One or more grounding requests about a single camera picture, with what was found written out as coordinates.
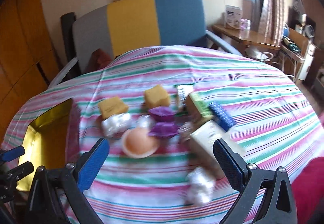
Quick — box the purple packet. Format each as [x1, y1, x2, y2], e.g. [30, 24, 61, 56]
[148, 122, 178, 139]
[148, 106, 175, 122]

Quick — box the dark red cushion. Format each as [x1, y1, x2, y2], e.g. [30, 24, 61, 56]
[86, 49, 112, 73]

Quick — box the striped bed sheet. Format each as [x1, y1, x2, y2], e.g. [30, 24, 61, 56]
[1, 45, 324, 224]

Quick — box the wooden desk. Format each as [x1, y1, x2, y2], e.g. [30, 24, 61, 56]
[211, 24, 280, 57]

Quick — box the orange round cup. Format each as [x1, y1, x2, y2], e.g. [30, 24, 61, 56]
[121, 127, 160, 159]

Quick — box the wooden wardrobe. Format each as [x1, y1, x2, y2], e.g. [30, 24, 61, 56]
[1, 0, 60, 138]

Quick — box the green snack packet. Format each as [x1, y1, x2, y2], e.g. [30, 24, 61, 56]
[175, 84, 194, 110]

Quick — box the grey yellow blue chair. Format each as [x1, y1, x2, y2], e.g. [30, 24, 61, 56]
[49, 0, 240, 88]

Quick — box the small pink box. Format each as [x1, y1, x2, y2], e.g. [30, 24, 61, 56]
[240, 18, 251, 31]

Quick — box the cream carton box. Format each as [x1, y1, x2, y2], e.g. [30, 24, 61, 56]
[188, 120, 245, 180]

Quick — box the white cardboard box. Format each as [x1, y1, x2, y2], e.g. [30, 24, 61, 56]
[225, 5, 242, 30]

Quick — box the gold tray box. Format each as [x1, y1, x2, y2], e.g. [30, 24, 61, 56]
[15, 98, 75, 192]

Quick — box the blue Tempo tissue pack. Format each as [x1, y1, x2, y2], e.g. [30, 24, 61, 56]
[208, 102, 236, 132]

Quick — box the yellow sponge block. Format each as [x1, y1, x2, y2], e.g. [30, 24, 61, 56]
[98, 96, 129, 120]
[144, 85, 170, 109]

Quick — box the green carton box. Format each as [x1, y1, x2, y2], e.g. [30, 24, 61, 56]
[185, 92, 213, 126]

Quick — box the white plastic bundle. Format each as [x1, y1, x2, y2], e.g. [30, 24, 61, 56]
[136, 115, 156, 130]
[101, 113, 132, 138]
[186, 167, 216, 206]

